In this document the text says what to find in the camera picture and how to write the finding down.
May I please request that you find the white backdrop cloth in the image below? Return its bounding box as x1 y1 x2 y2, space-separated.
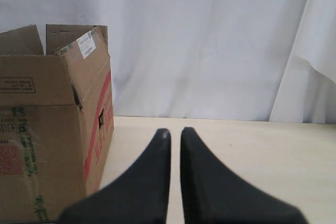
1 0 335 124

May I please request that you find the brown cardboard box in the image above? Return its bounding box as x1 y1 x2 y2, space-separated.
1 24 114 223

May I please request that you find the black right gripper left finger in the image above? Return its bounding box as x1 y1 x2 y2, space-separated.
57 129 171 223

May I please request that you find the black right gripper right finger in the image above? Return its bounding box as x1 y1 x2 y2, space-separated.
180 127 306 223

